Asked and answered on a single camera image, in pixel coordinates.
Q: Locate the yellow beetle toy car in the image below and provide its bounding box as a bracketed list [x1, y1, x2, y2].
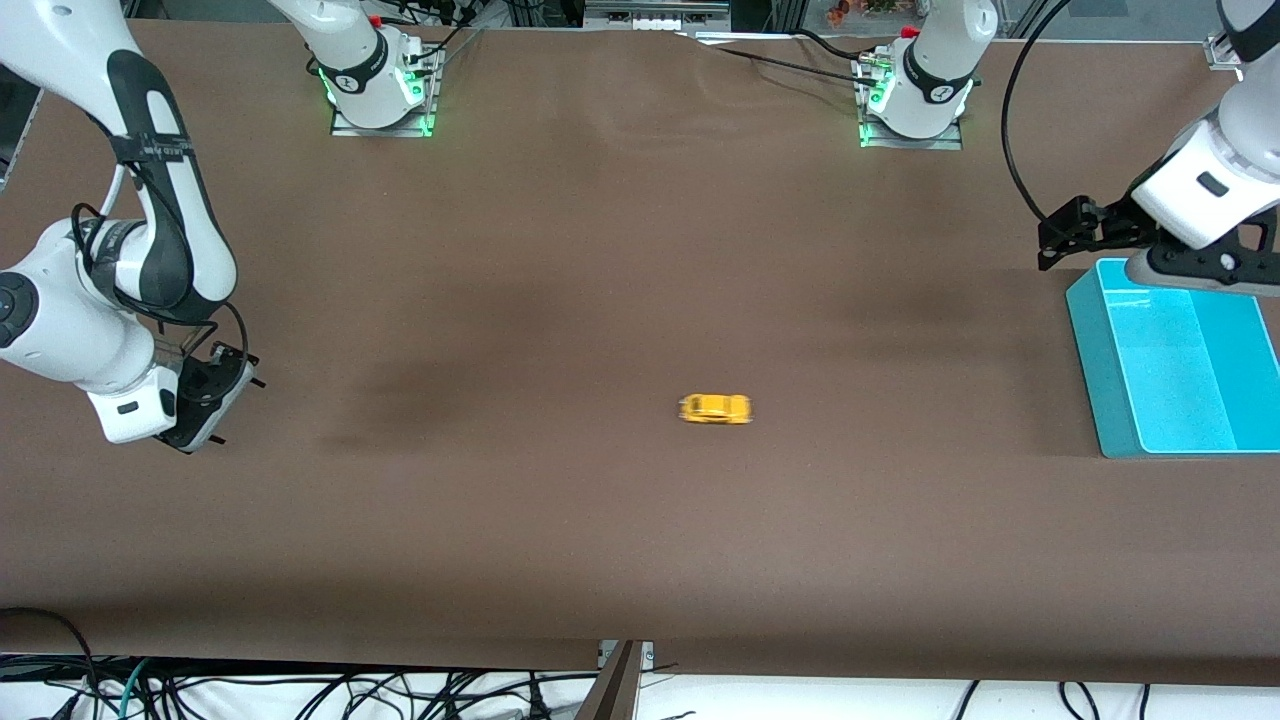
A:
[678, 392, 754, 427]

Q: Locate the turquoise plastic bin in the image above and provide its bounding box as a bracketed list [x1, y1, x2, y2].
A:
[1065, 258, 1280, 460]

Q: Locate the orange object behind table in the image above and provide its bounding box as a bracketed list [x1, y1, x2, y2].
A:
[825, 0, 901, 26]

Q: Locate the brown table cover mat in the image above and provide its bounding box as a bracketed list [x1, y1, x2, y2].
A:
[0, 18, 1280, 687]

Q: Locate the white power strip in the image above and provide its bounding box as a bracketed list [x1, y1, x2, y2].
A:
[583, 0, 733, 33]

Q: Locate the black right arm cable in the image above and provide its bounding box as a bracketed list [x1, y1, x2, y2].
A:
[68, 200, 251, 401]

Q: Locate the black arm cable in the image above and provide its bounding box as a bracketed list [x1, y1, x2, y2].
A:
[68, 200, 251, 401]
[1000, 0, 1076, 229]

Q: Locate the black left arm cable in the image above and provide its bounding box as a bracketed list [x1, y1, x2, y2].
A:
[1000, 0, 1076, 229]

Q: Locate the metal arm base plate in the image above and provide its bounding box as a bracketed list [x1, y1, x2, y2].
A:
[857, 50, 965, 152]
[330, 45, 439, 139]

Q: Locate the thick black looped cable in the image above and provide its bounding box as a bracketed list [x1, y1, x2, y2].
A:
[0, 606, 101, 720]

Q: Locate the teal floor cable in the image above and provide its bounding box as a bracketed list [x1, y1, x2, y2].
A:
[115, 658, 153, 720]

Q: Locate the black floor cable bundle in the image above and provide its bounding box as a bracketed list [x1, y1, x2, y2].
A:
[0, 655, 601, 720]

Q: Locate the black cable across mat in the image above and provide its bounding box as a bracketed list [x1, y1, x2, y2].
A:
[676, 32, 883, 91]

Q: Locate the black base cable bundle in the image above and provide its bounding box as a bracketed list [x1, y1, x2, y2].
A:
[385, 0, 487, 76]

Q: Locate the metal table edge bracket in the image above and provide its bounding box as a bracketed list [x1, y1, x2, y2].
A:
[575, 640, 656, 720]

